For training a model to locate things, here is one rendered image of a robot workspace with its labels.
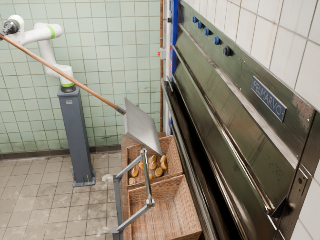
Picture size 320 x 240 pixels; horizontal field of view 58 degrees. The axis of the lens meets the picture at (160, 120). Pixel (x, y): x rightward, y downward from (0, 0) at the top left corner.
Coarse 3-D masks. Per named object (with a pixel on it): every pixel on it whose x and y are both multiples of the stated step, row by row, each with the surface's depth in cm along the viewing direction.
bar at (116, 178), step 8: (144, 152) 207; (136, 160) 211; (144, 160) 199; (128, 168) 214; (144, 168) 193; (120, 176) 217; (120, 200) 233; (152, 200) 168; (120, 208) 233; (144, 208) 170; (120, 216) 238; (136, 216) 172; (120, 224) 243; (128, 224) 174; (112, 232) 175; (120, 232) 179
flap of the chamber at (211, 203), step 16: (160, 80) 257; (176, 96) 233; (176, 112) 209; (176, 128) 190; (192, 128) 193; (192, 144) 176; (192, 160) 162; (192, 176) 150; (208, 176) 152; (208, 192) 141; (224, 208) 134; (208, 224) 124; (224, 224) 126
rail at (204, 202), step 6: (162, 78) 256; (162, 84) 247; (168, 96) 225; (174, 114) 201; (174, 120) 197; (180, 132) 182; (180, 138) 178; (186, 144) 171; (186, 150) 166; (186, 156) 163; (192, 162) 157; (192, 168) 152; (192, 174) 150; (198, 180) 145; (198, 186) 141; (204, 198) 135; (204, 204) 131; (204, 210) 130; (210, 216) 126; (210, 222) 123; (210, 228) 122; (216, 234) 118
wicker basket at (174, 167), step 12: (168, 144) 288; (132, 156) 292; (156, 156) 295; (168, 156) 288; (132, 168) 281; (156, 168) 281; (168, 168) 279; (180, 168) 243; (144, 180) 266; (156, 180) 240
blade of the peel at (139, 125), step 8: (128, 104) 252; (128, 112) 239; (136, 112) 251; (144, 112) 263; (128, 120) 227; (136, 120) 238; (144, 120) 250; (152, 120) 263; (128, 128) 217; (136, 128) 227; (144, 128) 238; (152, 128) 250; (136, 136) 216; (144, 136) 226; (152, 136) 237; (144, 144) 214; (152, 144) 225; (160, 152) 225
